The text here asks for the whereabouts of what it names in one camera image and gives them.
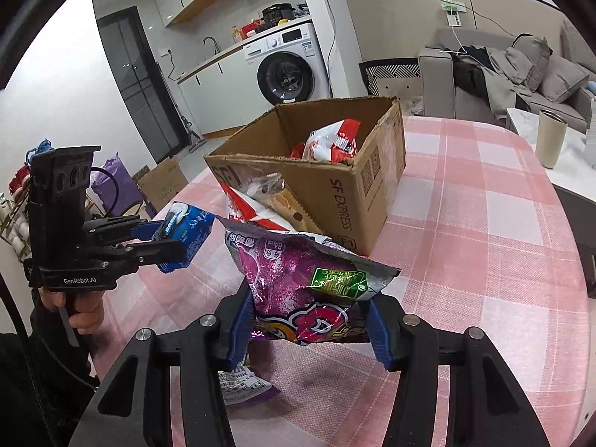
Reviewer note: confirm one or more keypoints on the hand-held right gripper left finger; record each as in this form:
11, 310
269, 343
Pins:
240, 330

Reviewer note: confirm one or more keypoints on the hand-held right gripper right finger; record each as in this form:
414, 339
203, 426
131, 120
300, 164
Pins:
381, 330

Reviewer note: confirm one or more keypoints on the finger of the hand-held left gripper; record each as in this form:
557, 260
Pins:
158, 254
144, 230

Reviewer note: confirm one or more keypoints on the blue cookie packet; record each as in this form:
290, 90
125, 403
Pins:
186, 237

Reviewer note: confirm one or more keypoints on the white printed snack packet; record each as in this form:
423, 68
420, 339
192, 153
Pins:
242, 384

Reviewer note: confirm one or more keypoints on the purple snack packet green label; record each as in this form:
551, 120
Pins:
288, 279

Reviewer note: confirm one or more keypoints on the white blue noodle packet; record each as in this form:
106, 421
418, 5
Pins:
251, 209

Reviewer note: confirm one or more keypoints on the clear cookie packet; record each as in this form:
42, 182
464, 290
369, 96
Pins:
284, 202

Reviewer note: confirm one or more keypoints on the brown cardboard box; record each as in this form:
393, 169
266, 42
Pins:
316, 195

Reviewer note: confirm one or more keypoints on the white snack packet red edge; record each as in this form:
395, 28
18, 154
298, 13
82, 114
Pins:
326, 137

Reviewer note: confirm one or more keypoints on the person's left forearm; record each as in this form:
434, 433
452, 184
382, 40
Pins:
37, 382

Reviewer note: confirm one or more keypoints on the person's left hand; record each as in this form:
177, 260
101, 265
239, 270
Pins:
88, 312

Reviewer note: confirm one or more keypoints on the shoe rack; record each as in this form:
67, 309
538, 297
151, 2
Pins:
16, 195

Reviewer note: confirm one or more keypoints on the small cardboard floor box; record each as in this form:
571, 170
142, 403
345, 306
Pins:
163, 186

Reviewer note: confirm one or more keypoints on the purple plastic bag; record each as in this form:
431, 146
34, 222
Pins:
111, 186

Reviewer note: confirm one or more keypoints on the floor mop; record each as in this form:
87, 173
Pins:
193, 132

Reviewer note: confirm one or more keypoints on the pink plaid tablecloth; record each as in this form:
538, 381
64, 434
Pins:
465, 251

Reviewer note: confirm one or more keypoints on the dark glass door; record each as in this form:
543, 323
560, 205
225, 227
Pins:
135, 93

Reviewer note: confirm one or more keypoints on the white kitchen base cabinets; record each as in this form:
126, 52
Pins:
219, 98

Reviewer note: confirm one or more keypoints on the metal kitchen faucet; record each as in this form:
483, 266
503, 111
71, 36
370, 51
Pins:
212, 43

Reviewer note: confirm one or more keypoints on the white washing machine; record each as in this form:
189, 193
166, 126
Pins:
288, 79

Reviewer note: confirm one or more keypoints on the yellow bottle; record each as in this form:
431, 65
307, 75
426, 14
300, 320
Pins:
237, 35

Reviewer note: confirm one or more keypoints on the red kitchen container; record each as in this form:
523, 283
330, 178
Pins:
252, 29

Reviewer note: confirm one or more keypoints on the grey sofa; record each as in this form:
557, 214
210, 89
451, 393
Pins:
435, 88

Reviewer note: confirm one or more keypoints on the black rice cooker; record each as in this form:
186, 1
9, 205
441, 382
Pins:
277, 15

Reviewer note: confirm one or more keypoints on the beige tumbler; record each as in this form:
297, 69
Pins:
550, 142

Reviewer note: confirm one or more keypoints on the black clothing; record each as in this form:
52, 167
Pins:
470, 79

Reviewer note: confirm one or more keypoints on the grey coat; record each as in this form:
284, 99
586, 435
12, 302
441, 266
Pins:
505, 88

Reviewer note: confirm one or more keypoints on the dark grey pillow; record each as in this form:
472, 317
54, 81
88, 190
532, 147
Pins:
531, 60

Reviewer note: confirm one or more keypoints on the light grey pillow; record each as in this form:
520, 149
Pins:
563, 79

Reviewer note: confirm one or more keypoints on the white wall power strip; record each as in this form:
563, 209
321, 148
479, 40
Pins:
454, 11

